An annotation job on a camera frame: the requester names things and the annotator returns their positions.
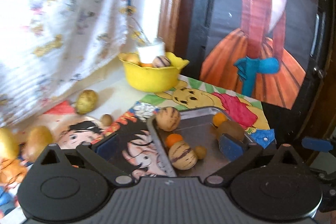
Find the yellow lemon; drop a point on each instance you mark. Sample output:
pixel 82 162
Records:
pixel 9 147

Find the small brown fruit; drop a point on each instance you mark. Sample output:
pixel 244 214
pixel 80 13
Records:
pixel 106 120

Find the green yellow mango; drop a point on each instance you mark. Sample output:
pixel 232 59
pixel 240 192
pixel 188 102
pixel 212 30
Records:
pixel 86 101

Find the Winnie the Pooh drawing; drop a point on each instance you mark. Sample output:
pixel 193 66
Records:
pixel 189 93

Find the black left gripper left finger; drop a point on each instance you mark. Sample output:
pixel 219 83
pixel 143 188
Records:
pixel 98 156

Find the yellow plastic bowl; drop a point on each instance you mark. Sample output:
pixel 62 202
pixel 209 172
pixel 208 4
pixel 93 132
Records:
pixel 150 79

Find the white patterned curtain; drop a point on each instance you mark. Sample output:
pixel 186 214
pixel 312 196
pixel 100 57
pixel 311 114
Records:
pixel 49 46

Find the glass jar with white label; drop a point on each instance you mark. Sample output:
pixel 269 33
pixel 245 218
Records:
pixel 148 51

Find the girl painting poster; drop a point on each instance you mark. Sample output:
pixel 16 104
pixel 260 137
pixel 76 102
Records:
pixel 260 48

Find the small yellow-brown fruit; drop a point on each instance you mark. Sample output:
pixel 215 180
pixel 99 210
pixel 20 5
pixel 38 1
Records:
pixel 200 151

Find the brown kiwi fruit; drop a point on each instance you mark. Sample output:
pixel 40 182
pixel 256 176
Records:
pixel 231 128

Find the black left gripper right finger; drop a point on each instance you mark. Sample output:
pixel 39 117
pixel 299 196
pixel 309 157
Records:
pixel 241 157

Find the wooden door frame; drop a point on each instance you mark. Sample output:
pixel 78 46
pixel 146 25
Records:
pixel 174 25

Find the striped pepino melon on tray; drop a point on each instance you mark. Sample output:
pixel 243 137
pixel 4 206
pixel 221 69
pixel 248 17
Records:
pixel 168 118

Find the small orange tangerine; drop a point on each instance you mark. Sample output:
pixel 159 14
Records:
pixel 172 139

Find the small orange fruit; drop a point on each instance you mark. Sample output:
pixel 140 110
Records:
pixel 219 118

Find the yellow fruit in bowl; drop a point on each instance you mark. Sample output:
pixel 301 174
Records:
pixel 133 58

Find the silver metal tray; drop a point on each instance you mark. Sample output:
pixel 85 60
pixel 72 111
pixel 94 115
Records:
pixel 196 127

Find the striped pepino in bowl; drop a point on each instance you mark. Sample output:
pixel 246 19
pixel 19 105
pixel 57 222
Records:
pixel 161 61

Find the striped yellow pepino melon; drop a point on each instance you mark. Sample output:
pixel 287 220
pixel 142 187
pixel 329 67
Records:
pixel 182 156

